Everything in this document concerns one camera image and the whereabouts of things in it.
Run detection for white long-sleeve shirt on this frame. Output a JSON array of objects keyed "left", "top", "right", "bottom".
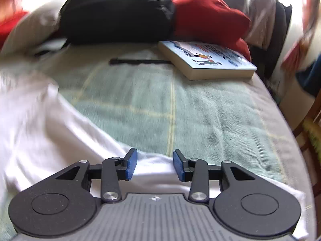
[{"left": 0, "top": 65, "right": 310, "bottom": 241}]

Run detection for green checked bed cover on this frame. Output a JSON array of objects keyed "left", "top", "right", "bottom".
[{"left": 0, "top": 40, "right": 318, "bottom": 241}]

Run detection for illustrated paperback book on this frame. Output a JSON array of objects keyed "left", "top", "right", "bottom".
[{"left": 158, "top": 41, "right": 257, "bottom": 81}]

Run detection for red quilt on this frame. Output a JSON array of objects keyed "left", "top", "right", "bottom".
[{"left": 1, "top": 0, "right": 251, "bottom": 60}]

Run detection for black backpack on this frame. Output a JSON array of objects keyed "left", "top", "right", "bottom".
[{"left": 59, "top": 0, "right": 175, "bottom": 45}]

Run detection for grey green pillow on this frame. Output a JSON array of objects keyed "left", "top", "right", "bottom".
[{"left": 1, "top": 1, "right": 64, "bottom": 55}]

